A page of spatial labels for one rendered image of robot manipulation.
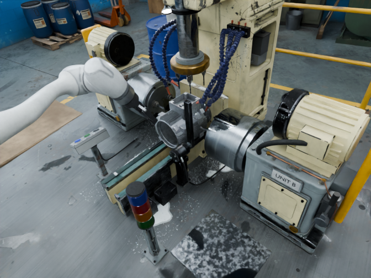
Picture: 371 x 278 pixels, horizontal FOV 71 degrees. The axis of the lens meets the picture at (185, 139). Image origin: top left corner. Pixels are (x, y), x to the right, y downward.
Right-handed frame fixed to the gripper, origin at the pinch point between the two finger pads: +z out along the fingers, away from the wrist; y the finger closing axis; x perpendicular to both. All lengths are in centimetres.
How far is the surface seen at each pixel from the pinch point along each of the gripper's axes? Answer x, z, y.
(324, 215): -1, 8, -81
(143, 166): 21.2, 12.0, -3.0
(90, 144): 26.4, -8.7, 14.2
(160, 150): 9.8, 15.9, -2.9
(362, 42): -316, 301, 4
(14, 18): -56, 109, 563
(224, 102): -26.3, 12.8, -21.0
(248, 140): -12.2, 3.4, -45.8
